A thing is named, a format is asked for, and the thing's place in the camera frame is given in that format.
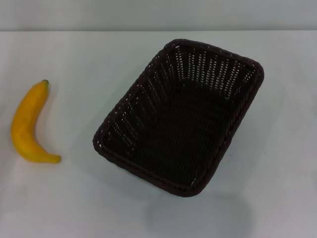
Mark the dark brown woven basket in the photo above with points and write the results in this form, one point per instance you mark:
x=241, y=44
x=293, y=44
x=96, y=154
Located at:
x=183, y=138

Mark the yellow banana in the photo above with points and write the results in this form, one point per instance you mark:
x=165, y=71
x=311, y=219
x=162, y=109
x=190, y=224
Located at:
x=23, y=129

